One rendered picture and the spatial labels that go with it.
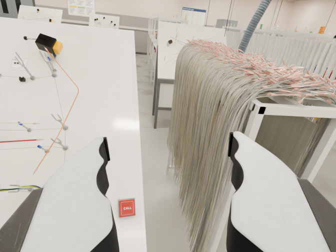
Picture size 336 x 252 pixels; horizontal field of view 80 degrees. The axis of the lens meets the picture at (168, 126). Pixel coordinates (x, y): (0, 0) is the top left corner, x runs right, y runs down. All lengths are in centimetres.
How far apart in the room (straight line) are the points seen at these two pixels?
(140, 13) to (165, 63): 819
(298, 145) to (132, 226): 78
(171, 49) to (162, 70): 41
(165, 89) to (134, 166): 256
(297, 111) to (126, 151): 60
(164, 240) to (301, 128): 141
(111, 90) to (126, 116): 12
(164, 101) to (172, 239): 208
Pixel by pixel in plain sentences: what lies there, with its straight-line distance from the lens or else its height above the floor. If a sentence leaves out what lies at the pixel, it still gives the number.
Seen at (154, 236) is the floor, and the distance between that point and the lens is 199.
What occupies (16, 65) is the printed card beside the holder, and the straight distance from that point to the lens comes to 95.
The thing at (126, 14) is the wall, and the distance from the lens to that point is 1143.
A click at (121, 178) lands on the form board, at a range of 76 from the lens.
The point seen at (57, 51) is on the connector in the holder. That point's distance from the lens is 86.
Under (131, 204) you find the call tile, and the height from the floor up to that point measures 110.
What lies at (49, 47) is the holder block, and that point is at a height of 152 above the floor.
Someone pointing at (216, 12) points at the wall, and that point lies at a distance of 1204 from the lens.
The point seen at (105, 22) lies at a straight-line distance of 964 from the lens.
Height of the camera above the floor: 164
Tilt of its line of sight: 27 degrees down
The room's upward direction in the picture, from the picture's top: 7 degrees clockwise
